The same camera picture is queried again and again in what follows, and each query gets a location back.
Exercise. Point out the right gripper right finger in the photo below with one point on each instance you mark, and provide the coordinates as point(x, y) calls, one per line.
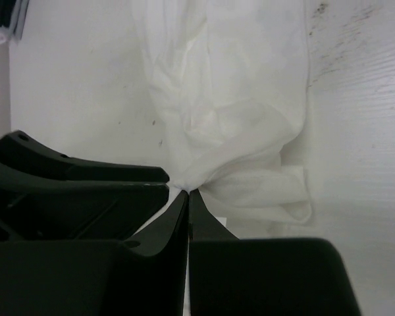
point(275, 276)

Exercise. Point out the folded black tank top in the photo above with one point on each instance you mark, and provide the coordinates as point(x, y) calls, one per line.
point(6, 11)

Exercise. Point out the white tank top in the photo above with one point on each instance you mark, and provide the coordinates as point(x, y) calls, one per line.
point(229, 80)

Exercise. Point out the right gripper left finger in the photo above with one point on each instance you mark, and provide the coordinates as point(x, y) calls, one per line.
point(81, 237)

